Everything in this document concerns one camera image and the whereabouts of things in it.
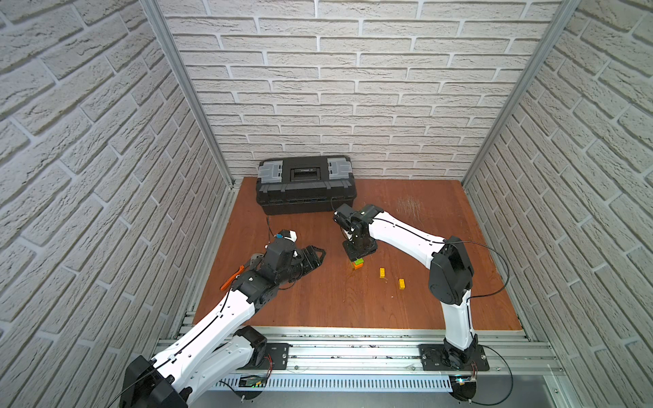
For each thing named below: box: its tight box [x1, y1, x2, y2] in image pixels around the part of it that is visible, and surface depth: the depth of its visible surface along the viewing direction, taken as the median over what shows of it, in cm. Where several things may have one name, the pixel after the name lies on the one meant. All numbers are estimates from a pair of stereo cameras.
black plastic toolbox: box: [255, 155, 358, 216], surface depth 101 cm
